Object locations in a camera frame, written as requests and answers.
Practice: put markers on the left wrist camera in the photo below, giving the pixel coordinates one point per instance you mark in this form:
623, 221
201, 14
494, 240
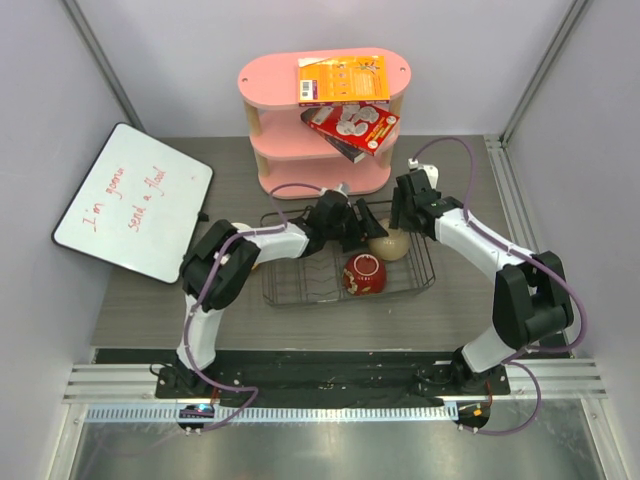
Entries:
342, 188

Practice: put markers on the tan bowl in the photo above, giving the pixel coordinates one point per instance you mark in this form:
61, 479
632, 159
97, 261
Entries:
392, 247

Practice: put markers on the red book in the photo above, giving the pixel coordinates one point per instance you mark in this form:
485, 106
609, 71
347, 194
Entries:
354, 130

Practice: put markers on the pink three-tier shelf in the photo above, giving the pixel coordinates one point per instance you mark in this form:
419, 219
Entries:
288, 151

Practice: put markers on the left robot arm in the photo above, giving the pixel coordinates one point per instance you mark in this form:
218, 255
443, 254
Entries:
215, 271

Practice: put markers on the white slotted cable duct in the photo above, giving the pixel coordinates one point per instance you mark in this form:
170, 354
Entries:
188, 413

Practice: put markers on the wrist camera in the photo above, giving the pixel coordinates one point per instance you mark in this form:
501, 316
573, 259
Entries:
342, 188
431, 171

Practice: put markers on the orange book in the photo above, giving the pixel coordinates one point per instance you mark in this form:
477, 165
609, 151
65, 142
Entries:
342, 80

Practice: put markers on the red patterned bowl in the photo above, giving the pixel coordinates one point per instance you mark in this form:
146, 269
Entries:
364, 274

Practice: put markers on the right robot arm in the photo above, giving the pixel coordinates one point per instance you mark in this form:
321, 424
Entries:
530, 300

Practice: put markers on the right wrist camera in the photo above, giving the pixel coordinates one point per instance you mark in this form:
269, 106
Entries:
431, 171

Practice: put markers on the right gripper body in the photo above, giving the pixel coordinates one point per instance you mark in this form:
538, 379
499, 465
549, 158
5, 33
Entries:
400, 213

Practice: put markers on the white dry-erase board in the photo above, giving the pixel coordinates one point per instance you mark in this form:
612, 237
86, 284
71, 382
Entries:
138, 205

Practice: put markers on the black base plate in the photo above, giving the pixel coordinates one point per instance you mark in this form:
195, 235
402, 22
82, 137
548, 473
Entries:
327, 379

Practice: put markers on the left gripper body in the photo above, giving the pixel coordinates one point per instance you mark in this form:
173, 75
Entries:
345, 232

